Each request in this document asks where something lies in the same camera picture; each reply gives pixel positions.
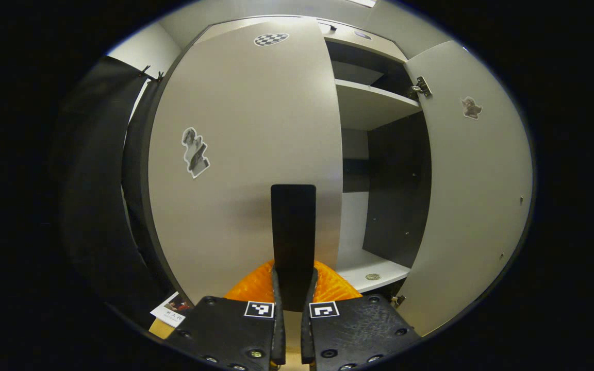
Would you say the short grey cabinet shelf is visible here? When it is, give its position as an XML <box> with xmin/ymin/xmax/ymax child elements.
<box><xmin>331</xmin><ymin>61</ymin><xmax>385</xmax><ymax>86</ymax></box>

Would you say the wide white cabinet shelf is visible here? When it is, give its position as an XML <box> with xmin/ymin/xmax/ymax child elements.
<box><xmin>334</xmin><ymin>78</ymin><xmax>422</xmax><ymax>131</ymax></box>

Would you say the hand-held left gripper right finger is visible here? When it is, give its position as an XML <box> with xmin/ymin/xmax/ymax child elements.
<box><xmin>300</xmin><ymin>259</ymin><xmax>422</xmax><ymax>371</ymax></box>

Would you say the black backdrop cloth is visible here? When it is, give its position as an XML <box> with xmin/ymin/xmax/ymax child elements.
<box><xmin>55</xmin><ymin>54</ymin><xmax>174</xmax><ymax>330</ymax></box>

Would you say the grey cabinet door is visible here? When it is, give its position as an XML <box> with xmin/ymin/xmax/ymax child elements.
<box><xmin>147</xmin><ymin>15</ymin><xmax>344</xmax><ymax>312</ymax></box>
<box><xmin>398</xmin><ymin>40</ymin><xmax>534</xmax><ymax>336</ymax></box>

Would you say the white booklet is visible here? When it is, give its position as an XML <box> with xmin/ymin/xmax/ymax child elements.
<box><xmin>150</xmin><ymin>291</ymin><xmax>194</xmax><ymax>329</ymax></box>

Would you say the white cabinet floor shelf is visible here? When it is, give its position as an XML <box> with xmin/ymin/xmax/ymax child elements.
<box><xmin>336</xmin><ymin>248</ymin><xmax>411</xmax><ymax>293</ymax></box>

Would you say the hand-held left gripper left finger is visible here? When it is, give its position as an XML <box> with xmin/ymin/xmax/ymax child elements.
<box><xmin>166</xmin><ymin>259</ymin><xmax>287</xmax><ymax>371</ymax></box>

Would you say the grey double-door shoe cabinet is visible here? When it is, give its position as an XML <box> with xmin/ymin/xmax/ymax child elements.
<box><xmin>140</xmin><ymin>15</ymin><xmax>432</xmax><ymax>305</ymax></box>

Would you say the grey cabinet drawer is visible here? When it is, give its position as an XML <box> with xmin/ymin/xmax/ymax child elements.
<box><xmin>318</xmin><ymin>20</ymin><xmax>408</xmax><ymax>63</ymax></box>

